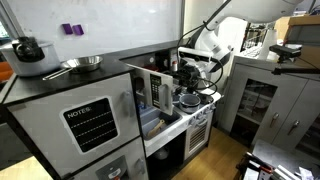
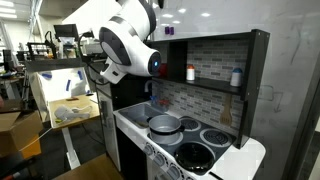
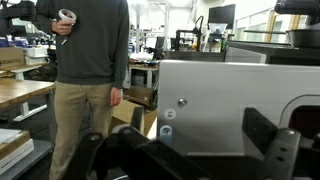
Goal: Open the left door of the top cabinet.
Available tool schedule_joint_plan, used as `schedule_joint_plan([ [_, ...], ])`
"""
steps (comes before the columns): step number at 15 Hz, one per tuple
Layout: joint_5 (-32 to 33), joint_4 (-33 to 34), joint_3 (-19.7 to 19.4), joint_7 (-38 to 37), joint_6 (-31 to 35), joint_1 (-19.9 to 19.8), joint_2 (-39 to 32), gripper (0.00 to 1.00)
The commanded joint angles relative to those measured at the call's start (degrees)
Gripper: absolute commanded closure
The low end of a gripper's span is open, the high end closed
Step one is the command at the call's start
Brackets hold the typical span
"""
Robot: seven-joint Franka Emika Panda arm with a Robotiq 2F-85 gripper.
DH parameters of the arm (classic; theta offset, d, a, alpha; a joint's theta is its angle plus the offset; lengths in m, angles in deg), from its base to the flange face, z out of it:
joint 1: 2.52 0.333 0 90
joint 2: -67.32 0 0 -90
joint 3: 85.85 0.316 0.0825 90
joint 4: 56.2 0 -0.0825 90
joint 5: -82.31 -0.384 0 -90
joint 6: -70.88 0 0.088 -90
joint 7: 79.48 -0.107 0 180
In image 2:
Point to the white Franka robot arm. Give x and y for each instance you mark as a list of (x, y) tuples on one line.
[(133, 16)]

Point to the fridge door with water dispenser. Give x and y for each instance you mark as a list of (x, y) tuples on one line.
[(108, 133)]

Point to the wooden spoon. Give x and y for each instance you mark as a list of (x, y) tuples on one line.
[(141, 123)]

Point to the white object on desk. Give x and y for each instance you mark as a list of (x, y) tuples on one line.
[(65, 112)]

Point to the wooden slotted spatula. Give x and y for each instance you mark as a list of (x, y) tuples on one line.
[(226, 116)]

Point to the white shaker blue cap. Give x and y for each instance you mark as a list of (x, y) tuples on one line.
[(236, 79)]

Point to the toy play kitchen unit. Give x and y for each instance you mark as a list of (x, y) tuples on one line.
[(256, 66)]

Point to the black monitor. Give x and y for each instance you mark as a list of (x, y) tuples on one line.
[(66, 30)]

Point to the grey sink basin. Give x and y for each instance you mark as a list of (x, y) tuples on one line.
[(136, 111)]

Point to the grey toy cooking pot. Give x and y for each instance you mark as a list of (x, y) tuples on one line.
[(165, 128)]

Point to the red tap knob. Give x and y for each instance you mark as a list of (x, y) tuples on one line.
[(163, 102)]

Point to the purple magnet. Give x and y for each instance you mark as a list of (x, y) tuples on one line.
[(167, 30), (172, 31)]

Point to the black metal stand frame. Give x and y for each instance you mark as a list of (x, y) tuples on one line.
[(41, 46)]

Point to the white shaker orange cap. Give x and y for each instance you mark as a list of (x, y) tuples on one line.
[(190, 74)]

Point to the white panel with blue tape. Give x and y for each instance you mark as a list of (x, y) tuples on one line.
[(56, 85)]

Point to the wooden desk with white legs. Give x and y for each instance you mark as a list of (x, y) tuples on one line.
[(80, 106)]

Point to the blue tap knob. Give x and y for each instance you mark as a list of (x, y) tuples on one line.
[(153, 99)]

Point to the brown cardboard box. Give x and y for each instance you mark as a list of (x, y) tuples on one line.
[(18, 130)]

